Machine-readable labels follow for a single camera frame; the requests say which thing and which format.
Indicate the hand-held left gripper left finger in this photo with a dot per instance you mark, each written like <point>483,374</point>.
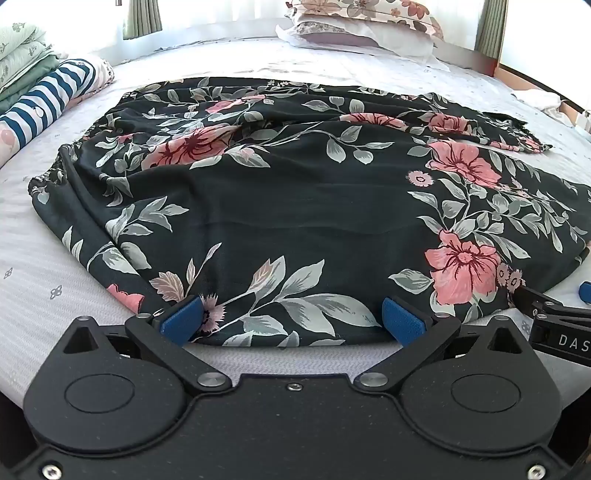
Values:
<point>183,319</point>

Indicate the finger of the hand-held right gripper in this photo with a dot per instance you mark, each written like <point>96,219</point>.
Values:
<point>586,293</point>
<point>535,296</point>

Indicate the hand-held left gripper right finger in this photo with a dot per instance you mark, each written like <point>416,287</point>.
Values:
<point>402,323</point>

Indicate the black floral pants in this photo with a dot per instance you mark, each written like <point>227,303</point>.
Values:
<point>295,207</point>

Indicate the white crumpled cloth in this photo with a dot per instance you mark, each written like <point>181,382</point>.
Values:
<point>538,99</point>

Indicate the dark wooden headboard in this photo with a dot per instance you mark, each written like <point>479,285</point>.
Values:
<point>466,60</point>

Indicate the striped bolster pillow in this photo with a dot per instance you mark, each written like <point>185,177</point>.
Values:
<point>51,99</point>

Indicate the green curtain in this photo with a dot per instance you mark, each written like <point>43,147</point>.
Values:
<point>141,18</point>
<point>490,27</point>

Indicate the green folded blanket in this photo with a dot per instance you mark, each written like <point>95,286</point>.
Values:
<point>32,83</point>

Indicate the purple pillow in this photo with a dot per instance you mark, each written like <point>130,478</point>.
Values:
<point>332,39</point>

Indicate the white sheer curtain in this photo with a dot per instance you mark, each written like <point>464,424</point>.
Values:
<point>221,21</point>

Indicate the floral pillow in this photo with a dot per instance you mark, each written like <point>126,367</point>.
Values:
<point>369,11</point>

